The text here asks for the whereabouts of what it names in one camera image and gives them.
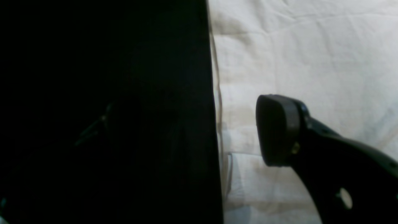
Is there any black table cloth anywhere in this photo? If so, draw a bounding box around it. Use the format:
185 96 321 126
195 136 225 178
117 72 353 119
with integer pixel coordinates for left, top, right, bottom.
1 0 224 224

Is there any white T-shirt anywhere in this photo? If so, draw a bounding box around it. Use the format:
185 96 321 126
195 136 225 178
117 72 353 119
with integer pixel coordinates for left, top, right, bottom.
208 0 398 224

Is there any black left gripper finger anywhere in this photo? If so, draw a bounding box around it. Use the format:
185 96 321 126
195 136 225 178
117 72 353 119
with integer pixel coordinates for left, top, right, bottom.
256 95 398 224

